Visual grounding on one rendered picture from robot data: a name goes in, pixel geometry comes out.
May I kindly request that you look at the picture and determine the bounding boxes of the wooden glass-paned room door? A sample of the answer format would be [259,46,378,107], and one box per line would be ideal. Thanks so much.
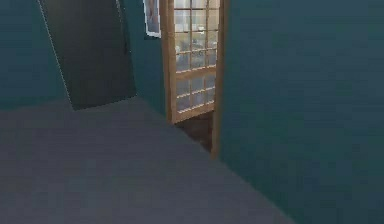
[159,0,231,160]

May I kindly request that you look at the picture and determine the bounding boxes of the dark grey room door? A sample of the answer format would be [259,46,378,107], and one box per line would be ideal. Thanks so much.
[36,0,138,112]

